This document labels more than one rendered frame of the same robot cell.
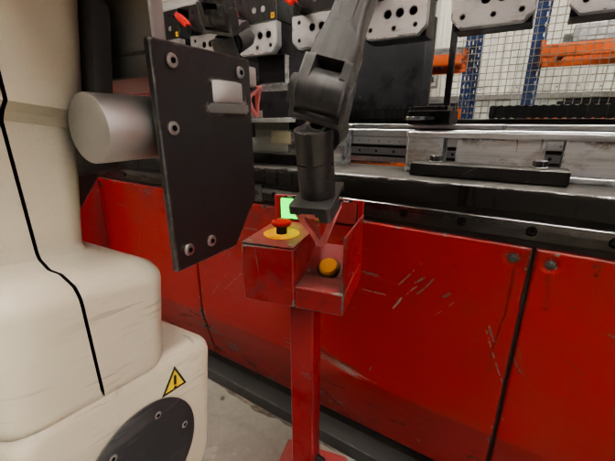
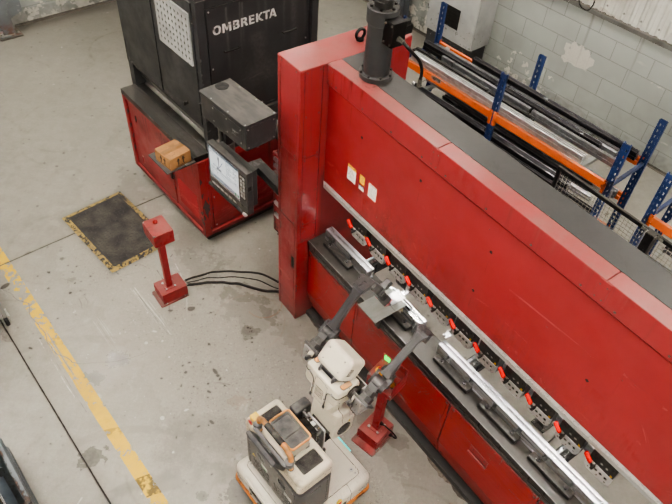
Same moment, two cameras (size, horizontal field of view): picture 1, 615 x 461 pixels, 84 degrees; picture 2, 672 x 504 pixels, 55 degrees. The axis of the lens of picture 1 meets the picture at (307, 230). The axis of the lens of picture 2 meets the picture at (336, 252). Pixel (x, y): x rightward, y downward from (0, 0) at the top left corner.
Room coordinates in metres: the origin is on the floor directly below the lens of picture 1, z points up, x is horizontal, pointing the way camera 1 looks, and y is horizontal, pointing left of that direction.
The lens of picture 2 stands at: (-1.68, -0.32, 4.28)
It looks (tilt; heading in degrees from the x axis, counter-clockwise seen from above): 46 degrees down; 18
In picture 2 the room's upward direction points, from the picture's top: 5 degrees clockwise
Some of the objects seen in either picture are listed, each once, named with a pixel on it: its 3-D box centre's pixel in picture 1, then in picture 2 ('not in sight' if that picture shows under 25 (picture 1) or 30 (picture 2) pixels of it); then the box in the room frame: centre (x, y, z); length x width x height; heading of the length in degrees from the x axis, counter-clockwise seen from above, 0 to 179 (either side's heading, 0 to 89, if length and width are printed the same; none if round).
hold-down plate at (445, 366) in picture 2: (482, 171); (452, 373); (0.74, -0.38, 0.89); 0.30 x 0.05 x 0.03; 57
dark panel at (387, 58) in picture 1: (302, 91); not in sight; (1.67, 0.02, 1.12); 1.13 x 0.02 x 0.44; 57
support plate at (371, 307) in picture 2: (241, 120); (382, 305); (0.99, 0.18, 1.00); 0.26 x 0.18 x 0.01; 147
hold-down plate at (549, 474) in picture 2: not in sight; (550, 475); (0.31, -1.05, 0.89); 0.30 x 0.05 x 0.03; 57
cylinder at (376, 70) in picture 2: not in sight; (392, 41); (1.51, 0.48, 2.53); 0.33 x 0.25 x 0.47; 57
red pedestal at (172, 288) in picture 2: not in sight; (164, 260); (1.19, 2.02, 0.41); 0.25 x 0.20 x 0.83; 147
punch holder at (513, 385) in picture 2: not in sight; (517, 379); (0.59, -0.72, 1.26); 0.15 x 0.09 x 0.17; 57
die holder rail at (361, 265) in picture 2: not in sight; (349, 252); (1.41, 0.56, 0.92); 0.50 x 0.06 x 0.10; 57
